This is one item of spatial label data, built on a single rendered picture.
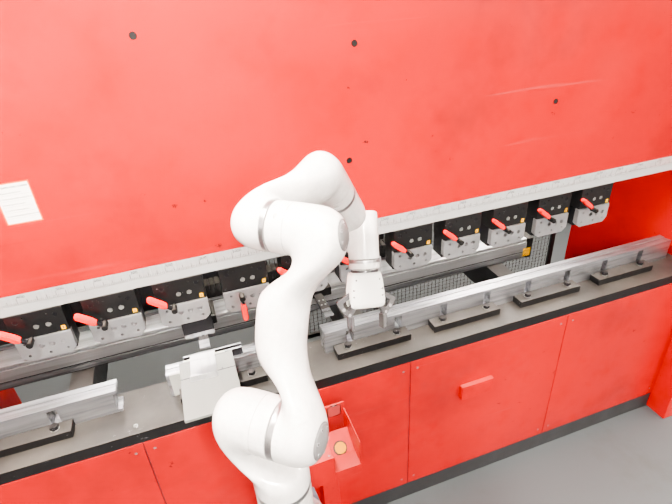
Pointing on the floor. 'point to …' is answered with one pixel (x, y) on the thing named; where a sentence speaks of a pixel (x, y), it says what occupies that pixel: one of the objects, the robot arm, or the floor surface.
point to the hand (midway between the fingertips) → (367, 326)
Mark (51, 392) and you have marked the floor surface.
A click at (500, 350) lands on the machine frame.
